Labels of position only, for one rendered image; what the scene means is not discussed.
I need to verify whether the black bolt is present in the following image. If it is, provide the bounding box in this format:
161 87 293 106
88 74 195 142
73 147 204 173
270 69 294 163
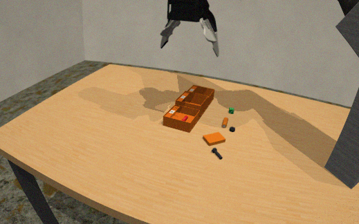
212 147 222 159

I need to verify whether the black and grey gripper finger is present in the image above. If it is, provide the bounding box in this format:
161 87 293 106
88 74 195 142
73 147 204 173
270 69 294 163
160 19 181 48
200 6 219 57

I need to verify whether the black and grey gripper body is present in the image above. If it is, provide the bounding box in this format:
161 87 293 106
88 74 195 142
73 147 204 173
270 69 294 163
167 0 207 22

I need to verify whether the orange flat square pad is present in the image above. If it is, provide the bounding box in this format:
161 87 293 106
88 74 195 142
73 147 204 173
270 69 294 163
203 132 225 146

